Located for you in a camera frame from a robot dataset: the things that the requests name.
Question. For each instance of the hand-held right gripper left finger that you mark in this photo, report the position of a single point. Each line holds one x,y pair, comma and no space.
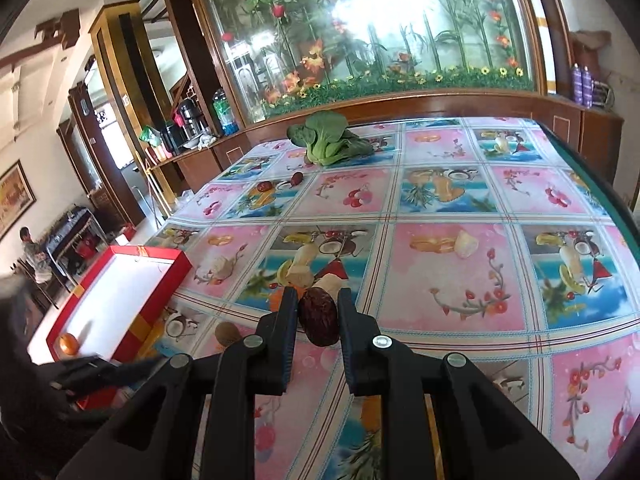
291,355

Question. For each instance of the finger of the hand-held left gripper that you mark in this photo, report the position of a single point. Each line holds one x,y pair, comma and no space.
140,370
75,370

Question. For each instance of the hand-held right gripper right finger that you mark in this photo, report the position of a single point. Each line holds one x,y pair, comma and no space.
347,355

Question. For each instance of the dark red date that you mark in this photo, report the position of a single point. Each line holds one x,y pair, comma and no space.
320,320
296,178

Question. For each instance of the red gift box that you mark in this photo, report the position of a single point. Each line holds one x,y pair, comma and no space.
115,300

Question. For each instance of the small orange fruit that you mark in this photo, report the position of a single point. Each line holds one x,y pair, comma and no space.
69,345

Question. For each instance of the red bucket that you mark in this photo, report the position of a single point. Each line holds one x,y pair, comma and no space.
87,250

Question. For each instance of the black metal rack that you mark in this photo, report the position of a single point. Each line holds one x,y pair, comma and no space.
75,227

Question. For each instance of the fruit print tablecloth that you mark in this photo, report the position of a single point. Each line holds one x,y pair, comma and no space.
450,185

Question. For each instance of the green bok choy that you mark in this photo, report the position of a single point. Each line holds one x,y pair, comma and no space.
325,137

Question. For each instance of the green bag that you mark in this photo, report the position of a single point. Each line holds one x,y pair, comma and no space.
148,136

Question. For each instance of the green plastic water bottle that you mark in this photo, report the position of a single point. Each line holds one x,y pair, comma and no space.
224,112

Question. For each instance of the black thermos jug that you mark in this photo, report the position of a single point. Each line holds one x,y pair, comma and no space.
189,119

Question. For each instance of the tall wooden cabinet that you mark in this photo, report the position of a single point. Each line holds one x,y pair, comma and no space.
107,85

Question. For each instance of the wooden partition with flower glass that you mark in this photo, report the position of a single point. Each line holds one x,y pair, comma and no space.
380,35

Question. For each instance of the framed wall painting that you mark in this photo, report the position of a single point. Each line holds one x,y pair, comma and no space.
15,195

